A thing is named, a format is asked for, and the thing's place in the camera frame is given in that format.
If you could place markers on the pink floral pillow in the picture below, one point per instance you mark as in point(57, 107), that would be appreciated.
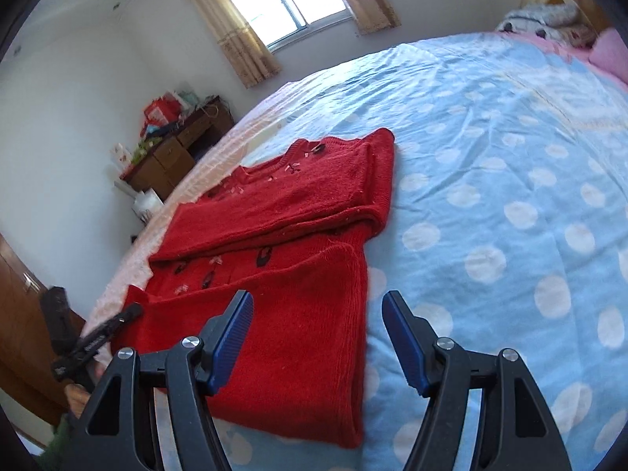
point(613, 51)

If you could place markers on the white paper bag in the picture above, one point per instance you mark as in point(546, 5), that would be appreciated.
point(147, 203)

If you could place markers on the green clothes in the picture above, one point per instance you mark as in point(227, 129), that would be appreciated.
point(144, 146)

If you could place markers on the clear water jug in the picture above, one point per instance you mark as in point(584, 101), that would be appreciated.
point(186, 99)

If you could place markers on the brown wooden door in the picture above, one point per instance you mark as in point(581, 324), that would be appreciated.
point(24, 343)

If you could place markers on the person's left forearm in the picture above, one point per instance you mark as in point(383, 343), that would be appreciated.
point(56, 446)

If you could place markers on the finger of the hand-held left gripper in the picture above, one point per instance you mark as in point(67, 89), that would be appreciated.
point(55, 319)
point(98, 338)

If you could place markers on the brown wooden desk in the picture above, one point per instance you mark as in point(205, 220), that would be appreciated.
point(167, 162)

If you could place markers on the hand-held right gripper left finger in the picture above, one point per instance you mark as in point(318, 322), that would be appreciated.
point(230, 338)

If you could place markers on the red knitted sweater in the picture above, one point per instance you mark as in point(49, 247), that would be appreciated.
point(294, 333)

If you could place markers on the grey patterned pillow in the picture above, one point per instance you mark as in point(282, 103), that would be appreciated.
point(539, 17)

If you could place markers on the white card box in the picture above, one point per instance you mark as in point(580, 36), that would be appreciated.
point(120, 157)

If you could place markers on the bed with blue dotted sheet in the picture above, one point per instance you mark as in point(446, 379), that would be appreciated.
point(515, 181)

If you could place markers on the red gift bag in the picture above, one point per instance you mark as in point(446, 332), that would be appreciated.
point(159, 113)

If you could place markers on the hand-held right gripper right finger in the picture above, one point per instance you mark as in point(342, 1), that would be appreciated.
point(407, 338)

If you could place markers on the person's left hand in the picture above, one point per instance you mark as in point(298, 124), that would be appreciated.
point(77, 400)

